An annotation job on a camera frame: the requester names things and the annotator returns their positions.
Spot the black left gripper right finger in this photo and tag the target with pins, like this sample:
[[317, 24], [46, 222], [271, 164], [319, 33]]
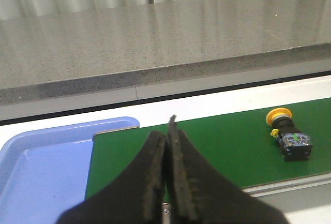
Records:
[[200, 194]]

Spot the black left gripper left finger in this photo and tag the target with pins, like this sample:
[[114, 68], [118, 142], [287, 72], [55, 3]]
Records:
[[134, 196]]

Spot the yellow mushroom push button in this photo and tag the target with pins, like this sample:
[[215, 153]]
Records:
[[294, 145]]

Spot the green conveyor belt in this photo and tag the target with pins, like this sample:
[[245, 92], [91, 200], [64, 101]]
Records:
[[238, 145]]

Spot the blue plastic tray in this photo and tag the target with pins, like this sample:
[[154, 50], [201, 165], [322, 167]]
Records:
[[44, 172]]

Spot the grey granite counter slab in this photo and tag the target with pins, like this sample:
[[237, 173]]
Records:
[[83, 52]]

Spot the white conveyor back rail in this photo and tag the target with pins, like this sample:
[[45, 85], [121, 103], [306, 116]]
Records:
[[188, 108]]

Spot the aluminium conveyor front rail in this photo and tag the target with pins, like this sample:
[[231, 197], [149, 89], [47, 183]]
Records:
[[302, 200]]

